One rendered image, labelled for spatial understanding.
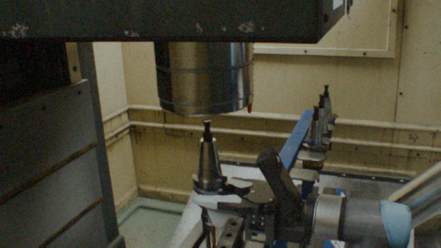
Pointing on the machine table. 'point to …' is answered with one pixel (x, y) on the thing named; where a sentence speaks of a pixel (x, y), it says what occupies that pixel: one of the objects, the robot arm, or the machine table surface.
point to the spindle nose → (203, 77)
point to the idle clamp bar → (230, 236)
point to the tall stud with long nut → (207, 233)
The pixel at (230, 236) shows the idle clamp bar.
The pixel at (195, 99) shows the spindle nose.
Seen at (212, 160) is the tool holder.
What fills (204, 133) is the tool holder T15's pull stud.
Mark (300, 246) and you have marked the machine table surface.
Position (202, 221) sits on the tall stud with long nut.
